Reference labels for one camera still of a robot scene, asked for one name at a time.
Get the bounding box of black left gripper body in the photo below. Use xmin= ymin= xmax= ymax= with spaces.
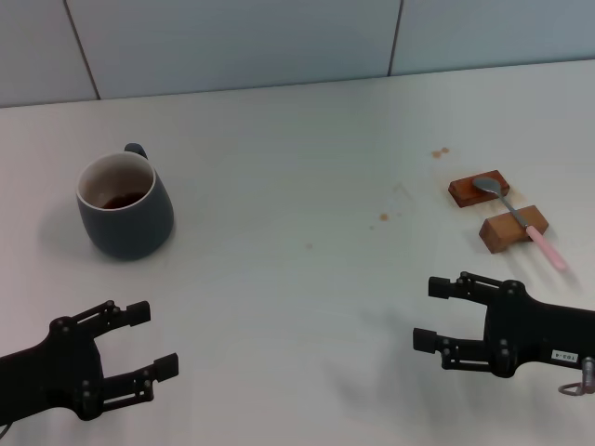
xmin=0 ymin=316 xmax=105 ymax=426

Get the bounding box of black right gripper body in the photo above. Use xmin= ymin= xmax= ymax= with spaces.
xmin=482 ymin=280 xmax=595 ymax=379

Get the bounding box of grey ceramic cup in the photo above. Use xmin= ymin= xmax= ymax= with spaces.
xmin=75 ymin=142 xmax=176 ymax=261

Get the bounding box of pink handled metal spoon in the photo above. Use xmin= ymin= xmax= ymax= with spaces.
xmin=472 ymin=176 xmax=568 ymax=270

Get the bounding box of light brown wooden block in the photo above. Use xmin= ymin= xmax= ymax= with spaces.
xmin=479 ymin=204 xmax=550 ymax=255

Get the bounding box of dark brown wooden block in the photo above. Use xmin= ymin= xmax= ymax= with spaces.
xmin=447 ymin=168 xmax=511 ymax=209

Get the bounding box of metal cable connector with ring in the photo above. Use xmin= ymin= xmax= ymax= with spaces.
xmin=559 ymin=355 xmax=595 ymax=398

